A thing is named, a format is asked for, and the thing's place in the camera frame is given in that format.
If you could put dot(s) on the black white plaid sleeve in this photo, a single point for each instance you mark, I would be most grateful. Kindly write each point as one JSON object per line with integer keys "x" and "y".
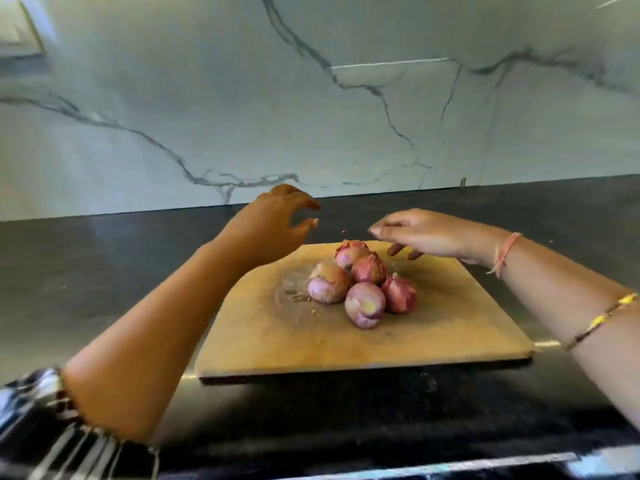
{"x": 40, "y": 435}

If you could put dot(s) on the person's left hand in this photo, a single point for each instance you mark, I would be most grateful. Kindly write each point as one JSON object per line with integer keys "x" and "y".
{"x": 265, "y": 230}

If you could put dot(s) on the person's right forearm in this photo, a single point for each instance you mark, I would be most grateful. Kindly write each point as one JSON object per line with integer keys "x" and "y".
{"x": 565, "y": 295}

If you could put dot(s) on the gold bangle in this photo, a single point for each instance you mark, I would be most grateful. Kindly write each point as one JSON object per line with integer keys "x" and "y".
{"x": 600, "y": 320}

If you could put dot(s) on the brownish red onion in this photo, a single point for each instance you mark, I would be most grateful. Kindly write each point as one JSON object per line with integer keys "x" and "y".
{"x": 328, "y": 282}

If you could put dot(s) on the metal counter edge strip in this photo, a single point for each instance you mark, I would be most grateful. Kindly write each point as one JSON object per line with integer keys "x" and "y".
{"x": 610, "y": 463}

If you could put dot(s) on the wooden cutting board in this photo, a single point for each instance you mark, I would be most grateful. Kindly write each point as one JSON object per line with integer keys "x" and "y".
{"x": 300, "y": 340}

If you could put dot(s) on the red onion with pale patch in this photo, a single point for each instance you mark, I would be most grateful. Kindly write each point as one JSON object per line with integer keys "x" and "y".
{"x": 365, "y": 304}

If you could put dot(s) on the person's right hand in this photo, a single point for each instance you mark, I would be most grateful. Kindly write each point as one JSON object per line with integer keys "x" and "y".
{"x": 440, "y": 235}

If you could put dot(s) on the white wall switch plate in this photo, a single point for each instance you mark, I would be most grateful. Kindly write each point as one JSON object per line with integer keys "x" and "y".
{"x": 12, "y": 30}

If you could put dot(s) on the small red onion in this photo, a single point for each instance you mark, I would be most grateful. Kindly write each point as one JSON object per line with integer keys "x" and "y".
{"x": 350, "y": 253}

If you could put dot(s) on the person's left forearm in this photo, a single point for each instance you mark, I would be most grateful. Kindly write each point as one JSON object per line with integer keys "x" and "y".
{"x": 150, "y": 335}

